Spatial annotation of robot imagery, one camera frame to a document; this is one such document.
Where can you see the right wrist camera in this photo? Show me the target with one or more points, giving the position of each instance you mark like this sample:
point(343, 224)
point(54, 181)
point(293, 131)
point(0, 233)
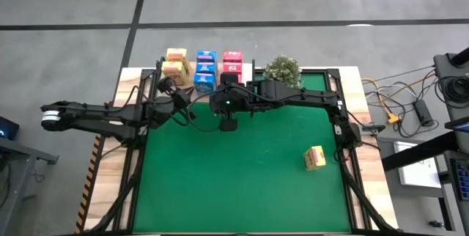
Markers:
point(228, 124)

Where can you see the white board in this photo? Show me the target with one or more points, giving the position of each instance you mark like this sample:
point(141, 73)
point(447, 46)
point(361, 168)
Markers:
point(417, 172)

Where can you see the yellow black hazard tape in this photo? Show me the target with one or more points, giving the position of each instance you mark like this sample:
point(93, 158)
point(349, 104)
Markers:
point(88, 184)

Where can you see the potted plant in striped pot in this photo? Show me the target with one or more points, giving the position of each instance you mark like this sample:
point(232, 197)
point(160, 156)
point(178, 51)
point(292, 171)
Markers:
point(284, 69)

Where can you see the black device with blue light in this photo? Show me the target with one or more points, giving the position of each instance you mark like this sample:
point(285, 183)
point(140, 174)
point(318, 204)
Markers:
point(6, 128)

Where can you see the silver frame bracket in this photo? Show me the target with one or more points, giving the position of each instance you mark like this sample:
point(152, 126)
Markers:
point(338, 129)

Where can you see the black aluminium table frame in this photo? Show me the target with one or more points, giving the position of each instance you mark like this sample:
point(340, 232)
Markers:
point(138, 170)

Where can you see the grey equipment stand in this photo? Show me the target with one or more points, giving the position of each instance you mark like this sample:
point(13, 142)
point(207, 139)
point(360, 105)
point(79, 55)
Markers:
point(445, 67)

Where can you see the green table mat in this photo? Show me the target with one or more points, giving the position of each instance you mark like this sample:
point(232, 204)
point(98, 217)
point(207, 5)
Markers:
point(256, 199)

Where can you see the small black bracket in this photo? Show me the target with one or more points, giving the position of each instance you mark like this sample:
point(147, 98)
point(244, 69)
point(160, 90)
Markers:
point(373, 128)

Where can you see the black desk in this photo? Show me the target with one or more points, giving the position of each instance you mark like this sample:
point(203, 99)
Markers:
point(421, 151)

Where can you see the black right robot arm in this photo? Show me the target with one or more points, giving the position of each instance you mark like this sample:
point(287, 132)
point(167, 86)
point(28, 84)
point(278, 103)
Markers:
point(311, 95)

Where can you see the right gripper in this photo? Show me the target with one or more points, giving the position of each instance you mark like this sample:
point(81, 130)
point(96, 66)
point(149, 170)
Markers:
point(227, 100)

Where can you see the red Froot Loops cereal box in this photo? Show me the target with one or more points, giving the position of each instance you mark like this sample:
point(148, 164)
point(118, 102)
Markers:
point(232, 56)
point(240, 77)
point(232, 67)

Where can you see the yellow Corn Pops cereal box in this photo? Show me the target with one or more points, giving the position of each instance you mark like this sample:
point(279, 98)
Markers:
point(314, 158)
point(176, 54)
point(175, 72)

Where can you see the black power adapter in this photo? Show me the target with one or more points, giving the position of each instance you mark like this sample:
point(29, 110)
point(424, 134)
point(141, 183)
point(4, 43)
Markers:
point(423, 112)

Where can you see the yellow plug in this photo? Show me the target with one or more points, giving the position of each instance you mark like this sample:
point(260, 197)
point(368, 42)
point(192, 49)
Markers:
point(393, 118)

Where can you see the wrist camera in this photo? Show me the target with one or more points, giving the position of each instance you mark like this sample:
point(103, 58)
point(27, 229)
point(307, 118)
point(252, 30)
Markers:
point(228, 124)
point(181, 99)

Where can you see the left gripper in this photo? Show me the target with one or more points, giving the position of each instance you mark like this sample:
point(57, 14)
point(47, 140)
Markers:
point(161, 109)

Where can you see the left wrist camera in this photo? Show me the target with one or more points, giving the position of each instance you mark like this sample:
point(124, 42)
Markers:
point(181, 99)

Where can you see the blue Rice Krispies cereal box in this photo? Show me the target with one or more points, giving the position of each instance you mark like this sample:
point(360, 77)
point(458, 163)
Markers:
point(206, 56)
point(204, 83)
point(206, 68)

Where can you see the black backlit keyboard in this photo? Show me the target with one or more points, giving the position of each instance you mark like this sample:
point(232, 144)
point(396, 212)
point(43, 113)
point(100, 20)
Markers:
point(462, 179)

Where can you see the wooden shelf with black legs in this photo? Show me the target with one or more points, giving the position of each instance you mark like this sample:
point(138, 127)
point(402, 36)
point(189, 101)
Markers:
point(247, 71)

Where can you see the grey desk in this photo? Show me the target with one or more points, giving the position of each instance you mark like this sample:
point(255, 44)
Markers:
point(18, 162)

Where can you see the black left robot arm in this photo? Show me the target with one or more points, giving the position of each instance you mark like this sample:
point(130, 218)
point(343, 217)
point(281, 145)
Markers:
point(91, 118)

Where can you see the small black floor object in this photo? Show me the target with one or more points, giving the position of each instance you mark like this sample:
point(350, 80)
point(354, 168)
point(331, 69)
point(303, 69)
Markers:
point(436, 224)

